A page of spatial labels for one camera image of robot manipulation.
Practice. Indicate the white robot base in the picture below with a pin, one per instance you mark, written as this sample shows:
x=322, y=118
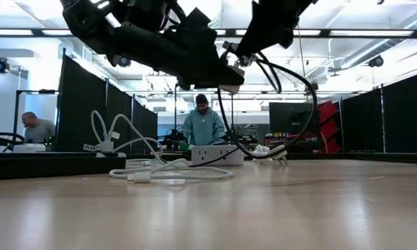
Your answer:
x=27, y=148

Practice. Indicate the black monitor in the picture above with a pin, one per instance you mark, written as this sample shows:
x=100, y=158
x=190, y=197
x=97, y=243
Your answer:
x=291, y=118

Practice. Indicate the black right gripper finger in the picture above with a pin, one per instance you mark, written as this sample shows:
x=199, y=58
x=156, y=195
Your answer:
x=263, y=40
x=251, y=38

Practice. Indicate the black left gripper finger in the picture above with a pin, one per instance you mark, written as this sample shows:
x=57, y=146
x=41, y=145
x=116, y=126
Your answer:
x=203, y=81
x=232, y=76

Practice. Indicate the person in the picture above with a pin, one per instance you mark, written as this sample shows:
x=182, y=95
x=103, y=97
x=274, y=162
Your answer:
x=203, y=128
x=38, y=130

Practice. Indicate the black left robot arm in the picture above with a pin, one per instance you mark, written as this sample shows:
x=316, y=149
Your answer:
x=142, y=45

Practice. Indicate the long black power strip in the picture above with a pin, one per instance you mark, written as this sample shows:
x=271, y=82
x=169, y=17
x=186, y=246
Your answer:
x=38, y=166

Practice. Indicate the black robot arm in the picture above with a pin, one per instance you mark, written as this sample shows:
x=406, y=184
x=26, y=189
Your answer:
x=3, y=139
x=175, y=139
x=246, y=139

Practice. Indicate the black hanging camera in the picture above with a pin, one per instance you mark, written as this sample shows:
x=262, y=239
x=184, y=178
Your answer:
x=1, y=66
x=125, y=62
x=313, y=87
x=376, y=61

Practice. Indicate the red shelving rack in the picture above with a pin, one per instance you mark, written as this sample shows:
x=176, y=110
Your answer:
x=327, y=128

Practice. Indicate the white outlet cube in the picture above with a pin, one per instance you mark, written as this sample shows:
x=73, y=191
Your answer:
x=216, y=155

